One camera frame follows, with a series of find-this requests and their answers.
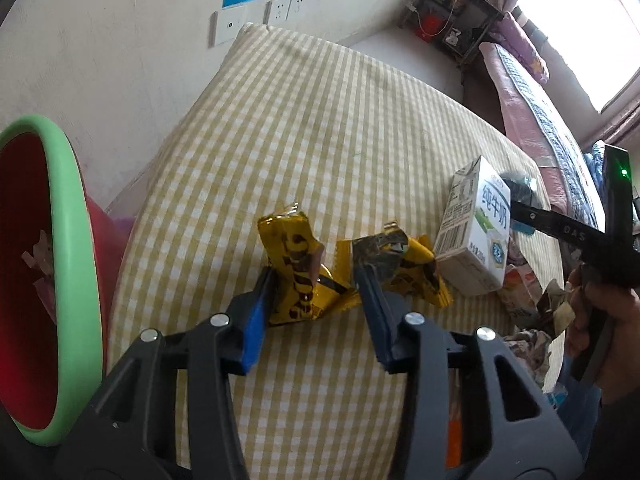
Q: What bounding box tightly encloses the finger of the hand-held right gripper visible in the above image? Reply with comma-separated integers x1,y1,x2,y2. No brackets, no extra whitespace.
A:
509,200,568,237

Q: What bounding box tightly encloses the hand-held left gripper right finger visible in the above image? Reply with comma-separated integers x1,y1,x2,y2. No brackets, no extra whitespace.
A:
352,259,583,480

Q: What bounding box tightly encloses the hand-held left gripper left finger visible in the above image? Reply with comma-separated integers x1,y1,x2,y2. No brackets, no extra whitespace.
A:
52,266,275,480

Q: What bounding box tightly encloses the white milk carton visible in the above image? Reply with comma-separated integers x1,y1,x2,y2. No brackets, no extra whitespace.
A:
432,155,512,297

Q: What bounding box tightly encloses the yellow candy wrapper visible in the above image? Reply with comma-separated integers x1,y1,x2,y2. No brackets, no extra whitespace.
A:
336,220,453,308
257,202,361,326

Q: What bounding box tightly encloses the orange and blue snack bag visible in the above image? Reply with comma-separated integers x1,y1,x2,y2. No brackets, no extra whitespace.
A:
446,367,462,468

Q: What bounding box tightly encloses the red bin with green rim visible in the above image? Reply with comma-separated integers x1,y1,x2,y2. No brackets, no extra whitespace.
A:
0,115,132,447

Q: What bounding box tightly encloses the person's right hand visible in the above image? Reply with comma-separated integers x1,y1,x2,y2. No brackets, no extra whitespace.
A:
565,265,640,405

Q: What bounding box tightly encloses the dark blue wrapper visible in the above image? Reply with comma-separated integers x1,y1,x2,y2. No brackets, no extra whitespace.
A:
499,171,540,200

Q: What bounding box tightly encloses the blue patterned pillow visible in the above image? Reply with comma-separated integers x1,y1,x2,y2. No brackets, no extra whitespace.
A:
582,140,608,196

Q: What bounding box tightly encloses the bed with plaid quilt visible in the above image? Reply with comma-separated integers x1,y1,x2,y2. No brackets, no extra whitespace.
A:
479,42,608,231

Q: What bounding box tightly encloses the pink pillow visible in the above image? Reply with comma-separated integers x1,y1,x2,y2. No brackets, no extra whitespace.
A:
492,12,550,85

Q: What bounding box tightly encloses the yellow checked tablecloth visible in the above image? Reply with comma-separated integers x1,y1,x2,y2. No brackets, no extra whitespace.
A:
107,22,566,480

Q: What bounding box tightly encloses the window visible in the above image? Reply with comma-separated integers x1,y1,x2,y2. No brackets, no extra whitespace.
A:
515,0,640,113

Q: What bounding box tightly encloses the dark storage shelf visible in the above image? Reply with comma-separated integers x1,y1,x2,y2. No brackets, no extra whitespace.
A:
400,0,503,68

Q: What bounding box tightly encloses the red container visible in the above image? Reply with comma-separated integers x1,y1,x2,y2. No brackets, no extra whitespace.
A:
416,12,441,41

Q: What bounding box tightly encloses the white wall switch plate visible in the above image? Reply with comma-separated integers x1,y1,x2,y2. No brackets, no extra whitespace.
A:
208,9,236,49

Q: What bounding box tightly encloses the white wall socket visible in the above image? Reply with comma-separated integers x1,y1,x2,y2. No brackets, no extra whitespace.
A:
265,0,293,25

